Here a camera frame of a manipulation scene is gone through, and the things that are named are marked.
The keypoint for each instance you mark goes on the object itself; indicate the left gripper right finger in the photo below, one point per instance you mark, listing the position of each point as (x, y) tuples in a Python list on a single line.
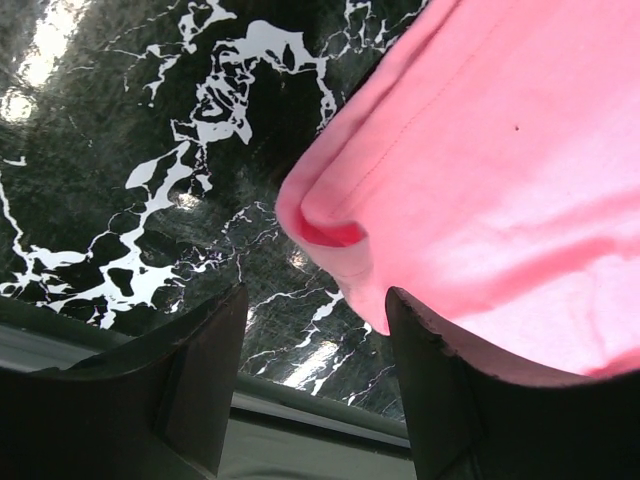
[(476, 411)]

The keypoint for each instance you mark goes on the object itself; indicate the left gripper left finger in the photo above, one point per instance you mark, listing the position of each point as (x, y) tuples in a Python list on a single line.
[(155, 407)]

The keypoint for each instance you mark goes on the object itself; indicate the pink t shirt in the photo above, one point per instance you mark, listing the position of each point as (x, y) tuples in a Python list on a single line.
[(490, 167)]

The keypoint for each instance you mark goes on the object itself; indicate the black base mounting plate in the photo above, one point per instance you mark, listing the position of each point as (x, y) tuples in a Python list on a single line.
[(256, 446)]

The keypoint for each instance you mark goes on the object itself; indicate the black marble pattern mat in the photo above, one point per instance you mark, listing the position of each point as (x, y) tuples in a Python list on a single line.
[(143, 144)]

